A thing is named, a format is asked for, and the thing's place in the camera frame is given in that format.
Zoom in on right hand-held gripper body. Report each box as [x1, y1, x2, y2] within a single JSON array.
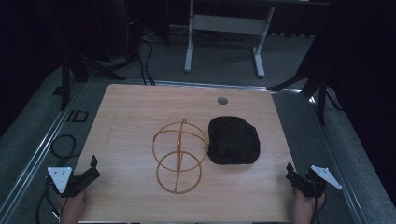
[[298, 164, 343, 199]]

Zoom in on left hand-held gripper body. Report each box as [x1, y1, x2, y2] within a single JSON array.
[[46, 166, 88, 199]]

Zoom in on person's right hand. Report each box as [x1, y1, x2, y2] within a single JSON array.
[[293, 188, 327, 219]]

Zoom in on person's left hand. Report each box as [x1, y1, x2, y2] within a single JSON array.
[[57, 189, 89, 220]]

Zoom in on black cloth hat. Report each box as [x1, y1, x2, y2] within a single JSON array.
[[206, 116, 262, 166]]

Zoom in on black metal stand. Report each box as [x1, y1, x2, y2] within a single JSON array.
[[52, 31, 127, 112], [269, 36, 345, 127]]

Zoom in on right hand-held gripper cable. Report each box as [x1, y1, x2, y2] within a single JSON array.
[[311, 191, 327, 224]]

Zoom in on hand-held gripper cable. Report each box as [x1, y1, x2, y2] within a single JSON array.
[[311, 191, 327, 224], [35, 176, 69, 224]]

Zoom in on metal floor rail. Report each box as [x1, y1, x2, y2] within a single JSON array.
[[0, 81, 85, 219], [306, 94, 372, 224]]

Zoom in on black looped floor cable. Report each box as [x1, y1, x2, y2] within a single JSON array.
[[49, 134, 82, 161]]

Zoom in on left hand-held gripper cable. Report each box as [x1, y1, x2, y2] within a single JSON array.
[[35, 176, 69, 224]]

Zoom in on gold wire hat stand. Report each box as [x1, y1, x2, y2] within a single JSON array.
[[151, 118, 210, 195]]

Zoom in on black floor cables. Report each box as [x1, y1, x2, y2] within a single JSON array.
[[135, 36, 156, 86]]

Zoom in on white metal desk frame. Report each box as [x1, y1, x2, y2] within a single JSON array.
[[183, 0, 331, 78]]

